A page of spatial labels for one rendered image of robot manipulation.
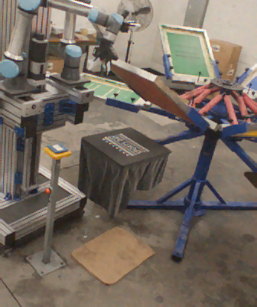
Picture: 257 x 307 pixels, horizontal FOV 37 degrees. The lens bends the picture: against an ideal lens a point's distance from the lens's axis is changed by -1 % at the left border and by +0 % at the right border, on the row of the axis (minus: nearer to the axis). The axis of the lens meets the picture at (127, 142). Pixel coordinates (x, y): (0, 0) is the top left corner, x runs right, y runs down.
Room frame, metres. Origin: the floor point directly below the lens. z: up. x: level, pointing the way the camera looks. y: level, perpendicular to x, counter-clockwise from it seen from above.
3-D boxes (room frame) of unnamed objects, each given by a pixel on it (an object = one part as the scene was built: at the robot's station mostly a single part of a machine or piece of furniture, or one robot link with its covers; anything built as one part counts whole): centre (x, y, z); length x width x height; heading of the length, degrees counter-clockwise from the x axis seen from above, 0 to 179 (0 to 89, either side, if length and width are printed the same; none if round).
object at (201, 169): (3.27, -0.76, 0.67); 0.39 x 0.39 x 1.35
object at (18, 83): (2.35, 0.79, 1.31); 0.15 x 0.15 x 0.10
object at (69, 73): (2.76, 0.51, 1.31); 0.15 x 0.15 x 0.10
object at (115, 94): (3.47, 0.13, 1.05); 1.08 x 0.61 x 0.23; 77
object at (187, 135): (2.82, -0.34, 0.89); 1.24 x 0.06 x 0.06; 137
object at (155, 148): (2.45, 0.00, 0.95); 0.48 x 0.44 x 0.01; 137
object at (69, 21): (2.87, 0.58, 1.63); 0.15 x 0.12 x 0.55; 32
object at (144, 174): (2.32, -0.16, 0.74); 0.46 x 0.04 x 0.42; 137
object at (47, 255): (2.16, 0.43, 0.48); 0.22 x 0.22 x 0.96; 47
